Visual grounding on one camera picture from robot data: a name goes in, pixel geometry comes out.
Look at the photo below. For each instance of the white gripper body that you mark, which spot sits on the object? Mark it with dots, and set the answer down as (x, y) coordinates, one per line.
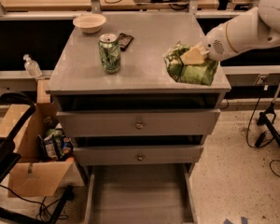
(216, 46)

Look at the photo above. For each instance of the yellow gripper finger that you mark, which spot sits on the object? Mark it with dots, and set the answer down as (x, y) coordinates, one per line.
(195, 55)

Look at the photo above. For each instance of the green jalapeno chip bag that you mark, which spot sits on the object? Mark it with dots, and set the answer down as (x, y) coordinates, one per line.
(201, 74)

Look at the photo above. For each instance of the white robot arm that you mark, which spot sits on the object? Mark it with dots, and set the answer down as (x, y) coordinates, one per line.
(258, 28)

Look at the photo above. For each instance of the grey top drawer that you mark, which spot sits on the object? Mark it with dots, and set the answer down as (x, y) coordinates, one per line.
(143, 123)

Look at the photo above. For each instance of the grey drawer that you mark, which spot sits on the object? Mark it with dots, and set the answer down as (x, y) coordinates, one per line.
(143, 123)
(138, 155)
(140, 194)

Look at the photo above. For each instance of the grey drawer cabinet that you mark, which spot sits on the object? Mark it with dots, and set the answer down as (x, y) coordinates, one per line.
(79, 83)

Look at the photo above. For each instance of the grey middle drawer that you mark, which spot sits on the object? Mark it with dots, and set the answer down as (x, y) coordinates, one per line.
(138, 155)

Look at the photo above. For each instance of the grey bottom drawer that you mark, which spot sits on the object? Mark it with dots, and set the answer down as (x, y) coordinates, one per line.
(140, 194)

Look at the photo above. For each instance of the dark snack packet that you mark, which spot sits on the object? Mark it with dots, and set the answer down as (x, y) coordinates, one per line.
(124, 41)

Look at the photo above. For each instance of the green soda can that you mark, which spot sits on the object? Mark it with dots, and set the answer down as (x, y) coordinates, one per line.
(109, 52)

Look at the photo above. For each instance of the white paper bowl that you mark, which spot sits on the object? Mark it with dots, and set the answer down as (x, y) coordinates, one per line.
(89, 24)

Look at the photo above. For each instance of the clear sanitizer bottle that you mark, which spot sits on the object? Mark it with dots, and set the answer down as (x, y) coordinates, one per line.
(31, 66)

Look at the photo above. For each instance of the snack bags in box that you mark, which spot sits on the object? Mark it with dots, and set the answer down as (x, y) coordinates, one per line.
(55, 145)

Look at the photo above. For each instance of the cardboard box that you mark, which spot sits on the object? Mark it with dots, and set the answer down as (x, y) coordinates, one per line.
(33, 174)

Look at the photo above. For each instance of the black chair frame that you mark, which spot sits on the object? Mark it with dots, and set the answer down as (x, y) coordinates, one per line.
(8, 159)

